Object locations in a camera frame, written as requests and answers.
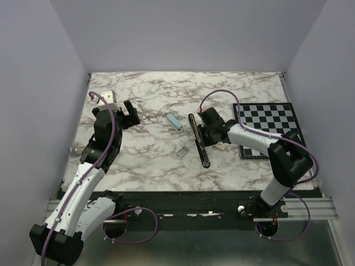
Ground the black and white chessboard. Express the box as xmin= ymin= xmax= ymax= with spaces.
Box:
xmin=233 ymin=103 xmax=306 ymax=145

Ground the black stapler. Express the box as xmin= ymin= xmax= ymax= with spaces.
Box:
xmin=188 ymin=114 xmax=211 ymax=168

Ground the aluminium frame rail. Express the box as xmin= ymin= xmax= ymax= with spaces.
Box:
xmin=253 ymin=197 xmax=343 ymax=266

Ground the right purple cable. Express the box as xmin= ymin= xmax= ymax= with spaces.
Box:
xmin=199 ymin=90 xmax=320 ymax=241

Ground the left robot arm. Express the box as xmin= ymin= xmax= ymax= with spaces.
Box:
xmin=29 ymin=100 xmax=140 ymax=265

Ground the glitter tube with black cap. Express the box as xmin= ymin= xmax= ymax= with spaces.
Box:
xmin=69 ymin=145 xmax=85 ymax=156

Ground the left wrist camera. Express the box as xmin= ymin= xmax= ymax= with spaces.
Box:
xmin=89 ymin=90 xmax=119 ymax=111

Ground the light blue stapler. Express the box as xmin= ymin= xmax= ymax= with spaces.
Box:
xmin=166 ymin=114 xmax=183 ymax=132

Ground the small cardboard staple box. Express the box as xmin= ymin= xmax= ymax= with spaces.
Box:
xmin=214 ymin=142 xmax=226 ymax=151

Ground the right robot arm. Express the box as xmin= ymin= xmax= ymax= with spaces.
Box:
xmin=199 ymin=108 xmax=313 ymax=217

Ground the staple tray with staples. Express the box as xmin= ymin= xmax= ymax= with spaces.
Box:
xmin=177 ymin=146 xmax=189 ymax=158

